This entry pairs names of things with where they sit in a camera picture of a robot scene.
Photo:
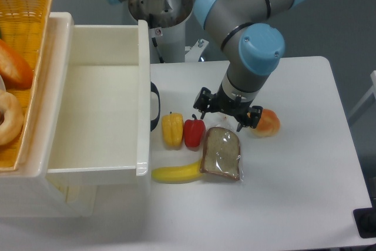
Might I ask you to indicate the black clamp at table edge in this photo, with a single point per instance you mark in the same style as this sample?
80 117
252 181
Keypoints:
365 222

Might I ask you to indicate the white drawer cabinet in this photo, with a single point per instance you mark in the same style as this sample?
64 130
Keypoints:
28 191

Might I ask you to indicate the orange bread roll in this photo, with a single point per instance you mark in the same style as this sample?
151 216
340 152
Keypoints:
268 126

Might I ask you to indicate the yellow bell pepper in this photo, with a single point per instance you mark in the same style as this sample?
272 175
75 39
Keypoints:
172 129

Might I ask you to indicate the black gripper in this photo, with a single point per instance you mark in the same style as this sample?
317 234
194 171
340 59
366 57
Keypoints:
247 117

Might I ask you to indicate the white furniture piece right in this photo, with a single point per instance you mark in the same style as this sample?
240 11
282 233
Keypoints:
365 102

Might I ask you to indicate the red bell pepper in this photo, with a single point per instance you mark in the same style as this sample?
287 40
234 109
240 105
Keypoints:
193 132

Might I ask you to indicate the yellow woven basket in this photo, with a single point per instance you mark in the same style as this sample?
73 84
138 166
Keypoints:
23 28

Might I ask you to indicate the yellow banana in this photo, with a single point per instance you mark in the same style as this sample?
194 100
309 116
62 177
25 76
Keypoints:
177 174

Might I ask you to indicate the orange bread loaf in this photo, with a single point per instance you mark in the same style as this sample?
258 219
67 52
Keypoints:
15 71

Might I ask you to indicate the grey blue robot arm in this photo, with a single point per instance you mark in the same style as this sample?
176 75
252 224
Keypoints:
239 29

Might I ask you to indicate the black drawer handle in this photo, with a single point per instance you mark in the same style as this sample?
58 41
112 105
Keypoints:
155 107

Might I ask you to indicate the beige bagel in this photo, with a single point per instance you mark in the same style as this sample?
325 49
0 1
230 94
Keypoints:
13 117

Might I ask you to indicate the brown toast slice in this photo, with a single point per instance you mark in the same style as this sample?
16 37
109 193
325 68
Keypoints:
221 153

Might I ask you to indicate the white open drawer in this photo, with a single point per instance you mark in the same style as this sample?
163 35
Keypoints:
103 132

